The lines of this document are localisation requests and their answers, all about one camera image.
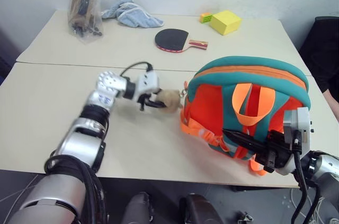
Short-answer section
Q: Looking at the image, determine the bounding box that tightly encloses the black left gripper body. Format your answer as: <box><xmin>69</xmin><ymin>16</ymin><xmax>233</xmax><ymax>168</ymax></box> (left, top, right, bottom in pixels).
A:
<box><xmin>137</xmin><ymin>92</ymin><xmax>159</xmax><ymax>111</ymax></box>

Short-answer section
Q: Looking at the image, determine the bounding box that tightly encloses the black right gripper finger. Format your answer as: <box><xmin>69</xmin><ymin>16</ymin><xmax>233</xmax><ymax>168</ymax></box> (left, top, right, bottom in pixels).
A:
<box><xmin>229</xmin><ymin>137</ymin><xmax>266</xmax><ymax>154</ymax></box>
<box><xmin>221</xmin><ymin>128</ymin><xmax>269</xmax><ymax>147</ymax></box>

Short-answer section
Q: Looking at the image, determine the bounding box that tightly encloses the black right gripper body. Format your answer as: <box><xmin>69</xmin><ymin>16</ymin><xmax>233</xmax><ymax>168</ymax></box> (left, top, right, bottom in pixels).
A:
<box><xmin>255</xmin><ymin>130</ymin><xmax>295</xmax><ymax>174</ymax></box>

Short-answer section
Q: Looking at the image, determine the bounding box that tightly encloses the small beige plush toy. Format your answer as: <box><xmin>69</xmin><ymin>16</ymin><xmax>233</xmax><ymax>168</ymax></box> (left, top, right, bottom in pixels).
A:
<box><xmin>158</xmin><ymin>89</ymin><xmax>183</xmax><ymax>114</ymax></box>

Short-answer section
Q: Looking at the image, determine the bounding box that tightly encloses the orange and teal backpack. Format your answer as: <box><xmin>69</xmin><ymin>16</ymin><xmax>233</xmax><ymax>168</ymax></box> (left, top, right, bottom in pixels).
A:
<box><xmin>180</xmin><ymin>55</ymin><xmax>311</xmax><ymax>177</ymax></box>

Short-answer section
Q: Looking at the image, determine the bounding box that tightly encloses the yellow box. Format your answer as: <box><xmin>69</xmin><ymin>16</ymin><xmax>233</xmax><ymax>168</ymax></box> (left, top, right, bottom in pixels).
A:
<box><xmin>210</xmin><ymin>10</ymin><xmax>242</xmax><ymax>35</ymax></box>

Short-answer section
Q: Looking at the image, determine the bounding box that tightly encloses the black table tennis paddle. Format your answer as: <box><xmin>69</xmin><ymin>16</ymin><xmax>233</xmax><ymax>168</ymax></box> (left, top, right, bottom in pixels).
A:
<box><xmin>154</xmin><ymin>28</ymin><xmax>209</xmax><ymax>53</ymax></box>

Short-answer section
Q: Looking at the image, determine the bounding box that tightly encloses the small metal clip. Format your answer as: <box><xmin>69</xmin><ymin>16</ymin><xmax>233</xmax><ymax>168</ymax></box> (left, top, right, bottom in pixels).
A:
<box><xmin>237</xmin><ymin>211</ymin><xmax>254</xmax><ymax>224</ymax></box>

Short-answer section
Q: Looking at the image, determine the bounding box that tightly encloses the light blue towel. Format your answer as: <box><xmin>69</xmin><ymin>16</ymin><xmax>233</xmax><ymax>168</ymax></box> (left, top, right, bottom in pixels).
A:
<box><xmin>101</xmin><ymin>0</ymin><xmax>165</xmax><ymax>28</ymax></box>

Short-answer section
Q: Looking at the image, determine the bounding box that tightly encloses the small green orange toy block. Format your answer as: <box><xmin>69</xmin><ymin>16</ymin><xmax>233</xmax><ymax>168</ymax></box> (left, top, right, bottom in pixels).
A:
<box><xmin>200</xmin><ymin>12</ymin><xmax>213</xmax><ymax>24</ymax></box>

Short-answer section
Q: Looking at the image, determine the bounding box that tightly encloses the clear plastic bag with parts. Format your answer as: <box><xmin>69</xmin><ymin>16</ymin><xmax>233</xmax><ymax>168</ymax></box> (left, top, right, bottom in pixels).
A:
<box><xmin>67</xmin><ymin>0</ymin><xmax>103</xmax><ymax>45</ymax></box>

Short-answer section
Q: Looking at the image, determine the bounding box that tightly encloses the dark rounded shape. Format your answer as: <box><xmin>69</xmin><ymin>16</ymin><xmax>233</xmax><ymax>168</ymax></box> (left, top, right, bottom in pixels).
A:
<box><xmin>123</xmin><ymin>191</ymin><xmax>155</xmax><ymax>224</ymax></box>

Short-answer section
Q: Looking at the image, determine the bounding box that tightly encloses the person in black clothing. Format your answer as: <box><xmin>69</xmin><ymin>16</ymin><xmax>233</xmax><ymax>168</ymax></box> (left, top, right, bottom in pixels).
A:
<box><xmin>298</xmin><ymin>16</ymin><xmax>339</xmax><ymax>95</ymax></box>

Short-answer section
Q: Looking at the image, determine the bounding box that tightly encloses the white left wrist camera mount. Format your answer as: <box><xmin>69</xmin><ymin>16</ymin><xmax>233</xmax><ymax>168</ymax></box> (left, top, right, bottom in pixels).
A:
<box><xmin>134</xmin><ymin>70</ymin><xmax>160</xmax><ymax>97</ymax></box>

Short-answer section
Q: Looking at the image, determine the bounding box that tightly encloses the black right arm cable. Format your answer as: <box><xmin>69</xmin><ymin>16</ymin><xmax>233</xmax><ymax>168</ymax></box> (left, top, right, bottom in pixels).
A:
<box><xmin>290</xmin><ymin>139</ymin><xmax>309</xmax><ymax>224</ymax></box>

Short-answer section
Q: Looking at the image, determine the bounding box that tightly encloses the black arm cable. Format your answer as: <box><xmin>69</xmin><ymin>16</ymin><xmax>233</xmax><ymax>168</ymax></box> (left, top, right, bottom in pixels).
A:
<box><xmin>290</xmin><ymin>139</ymin><xmax>309</xmax><ymax>224</ymax></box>
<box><xmin>120</xmin><ymin>61</ymin><xmax>154</xmax><ymax>79</ymax></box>

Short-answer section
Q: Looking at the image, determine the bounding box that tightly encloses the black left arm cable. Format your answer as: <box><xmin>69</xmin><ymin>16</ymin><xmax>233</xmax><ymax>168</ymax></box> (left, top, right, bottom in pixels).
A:
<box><xmin>120</xmin><ymin>61</ymin><xmax>154</xmax><ymax>79</ymax></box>

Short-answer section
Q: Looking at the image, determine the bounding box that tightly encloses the white cable on floor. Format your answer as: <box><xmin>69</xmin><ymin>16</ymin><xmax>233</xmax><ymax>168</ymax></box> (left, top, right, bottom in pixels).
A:
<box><xmin>290</xmin><ymin>186</ymin><xmax>339</xmax><ymax>224</ymax></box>

